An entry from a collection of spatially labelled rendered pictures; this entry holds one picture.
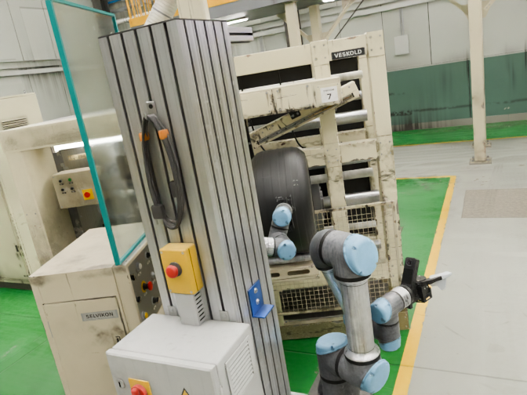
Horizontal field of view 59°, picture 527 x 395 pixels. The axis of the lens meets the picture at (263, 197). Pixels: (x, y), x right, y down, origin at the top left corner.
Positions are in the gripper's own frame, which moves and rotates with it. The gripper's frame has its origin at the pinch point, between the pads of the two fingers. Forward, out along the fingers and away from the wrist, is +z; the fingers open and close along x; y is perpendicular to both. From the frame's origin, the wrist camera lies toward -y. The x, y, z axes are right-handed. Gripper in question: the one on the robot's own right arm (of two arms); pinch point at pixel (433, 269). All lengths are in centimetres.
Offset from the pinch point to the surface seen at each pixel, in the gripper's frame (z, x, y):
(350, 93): 66, -79, -73
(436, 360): 76, -65, 98
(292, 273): 1, -89, 13
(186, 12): -17, -96, -128
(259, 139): 25, -120, -59
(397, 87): 791, -569, -74
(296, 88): 35, -89, -82
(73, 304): -107, -86, -19
